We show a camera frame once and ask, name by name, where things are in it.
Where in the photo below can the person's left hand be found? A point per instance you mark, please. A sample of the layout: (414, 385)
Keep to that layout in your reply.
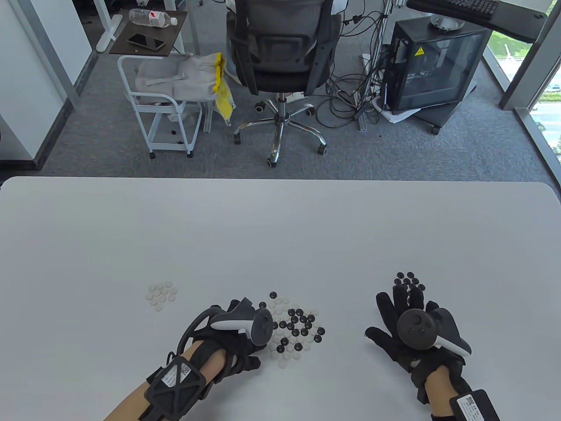
(239, 355)

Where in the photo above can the person's right hand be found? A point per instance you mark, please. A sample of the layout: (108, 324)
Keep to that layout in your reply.
(401, 351)

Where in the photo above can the pile of mixed go stones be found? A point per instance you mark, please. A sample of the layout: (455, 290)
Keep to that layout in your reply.
(298, 325)

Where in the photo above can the cluster of black go stones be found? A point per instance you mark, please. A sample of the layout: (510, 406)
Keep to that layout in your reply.
(410, 275)

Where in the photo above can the cluster of white go stones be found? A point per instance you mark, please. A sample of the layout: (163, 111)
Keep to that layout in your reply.
(165, 293)

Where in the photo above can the person's left forearm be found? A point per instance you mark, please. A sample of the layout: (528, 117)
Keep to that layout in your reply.
(127, 405)

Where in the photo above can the black and white right controller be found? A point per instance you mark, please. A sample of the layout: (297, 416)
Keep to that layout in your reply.
(416, 330)

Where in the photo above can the black and white controller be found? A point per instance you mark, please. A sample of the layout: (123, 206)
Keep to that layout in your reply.
(263, 326)
(416, 330)

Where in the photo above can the black and white left controller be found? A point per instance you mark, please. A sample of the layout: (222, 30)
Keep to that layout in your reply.
(263, 326)

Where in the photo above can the white papers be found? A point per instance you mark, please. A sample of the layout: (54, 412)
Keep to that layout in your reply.
(394, 116)

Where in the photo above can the black wheeled platform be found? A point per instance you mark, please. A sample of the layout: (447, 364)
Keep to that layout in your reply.
(442, 116)

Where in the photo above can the yellow plastic bag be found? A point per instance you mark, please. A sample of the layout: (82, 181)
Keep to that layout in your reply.
(224, 103)

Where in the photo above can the white rolling cart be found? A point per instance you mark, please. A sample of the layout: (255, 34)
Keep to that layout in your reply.
(153, 107)

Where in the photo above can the grey fabric bag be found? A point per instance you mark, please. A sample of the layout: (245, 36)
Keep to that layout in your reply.
(193, 79)

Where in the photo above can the black computer case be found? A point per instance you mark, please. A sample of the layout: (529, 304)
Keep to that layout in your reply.
(438, 70)

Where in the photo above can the white power strip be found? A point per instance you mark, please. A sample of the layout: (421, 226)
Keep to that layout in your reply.
(366, 61)

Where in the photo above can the grey window pillar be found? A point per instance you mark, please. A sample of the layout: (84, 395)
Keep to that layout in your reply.
(526, 79)

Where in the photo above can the black mesh office chair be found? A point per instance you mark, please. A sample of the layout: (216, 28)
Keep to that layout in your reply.
(280, 48)

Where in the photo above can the brown side table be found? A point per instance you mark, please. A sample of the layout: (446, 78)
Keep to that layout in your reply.
(175, 39)

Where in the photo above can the black smartphone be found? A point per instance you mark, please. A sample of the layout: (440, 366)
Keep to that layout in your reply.
(146, 41)

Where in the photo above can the round silver stand base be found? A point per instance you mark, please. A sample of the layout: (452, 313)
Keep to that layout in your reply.
(447, 24)

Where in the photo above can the white desk leg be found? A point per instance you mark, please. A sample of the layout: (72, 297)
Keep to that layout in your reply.
(107, 39)

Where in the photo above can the black keyboard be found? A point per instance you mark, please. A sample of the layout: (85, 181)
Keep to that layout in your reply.
(469, 8)

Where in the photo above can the clear plastic water bottle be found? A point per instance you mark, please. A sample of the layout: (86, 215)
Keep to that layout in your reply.
(147, 17)

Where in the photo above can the black patterned wrist camera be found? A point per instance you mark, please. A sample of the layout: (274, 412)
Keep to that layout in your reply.
(175, 388)

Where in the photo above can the black labelled wrist camera box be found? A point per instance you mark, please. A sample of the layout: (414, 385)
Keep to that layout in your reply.
(475, 408)

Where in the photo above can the aluminium frame post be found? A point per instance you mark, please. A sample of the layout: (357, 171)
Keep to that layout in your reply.
(363, 123)

